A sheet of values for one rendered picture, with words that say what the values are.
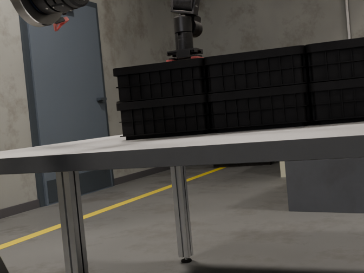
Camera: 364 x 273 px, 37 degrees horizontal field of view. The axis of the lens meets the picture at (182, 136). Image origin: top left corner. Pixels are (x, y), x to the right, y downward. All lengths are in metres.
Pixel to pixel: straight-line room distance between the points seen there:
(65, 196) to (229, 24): 6.99
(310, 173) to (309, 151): 2.89
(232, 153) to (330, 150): 0.19
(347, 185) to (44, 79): 3.16
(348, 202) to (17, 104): 3.12
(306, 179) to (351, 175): 0.32
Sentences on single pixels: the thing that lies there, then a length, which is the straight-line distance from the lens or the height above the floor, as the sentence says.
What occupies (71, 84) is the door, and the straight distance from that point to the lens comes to 5.92.
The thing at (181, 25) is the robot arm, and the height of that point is 1.04.
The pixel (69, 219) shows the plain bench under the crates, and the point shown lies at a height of 0.43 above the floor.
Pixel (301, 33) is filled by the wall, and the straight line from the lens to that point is 8.41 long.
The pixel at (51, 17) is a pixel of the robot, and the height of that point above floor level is 1.06.
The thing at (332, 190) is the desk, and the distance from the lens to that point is 3.87.
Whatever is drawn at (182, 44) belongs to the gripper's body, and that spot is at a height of 0.98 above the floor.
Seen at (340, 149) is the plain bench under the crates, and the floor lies 0.68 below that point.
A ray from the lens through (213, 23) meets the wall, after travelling 8.85.
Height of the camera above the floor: 0.76
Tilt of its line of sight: 2 degrees down
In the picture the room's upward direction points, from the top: 5 degrees counter-clockwise
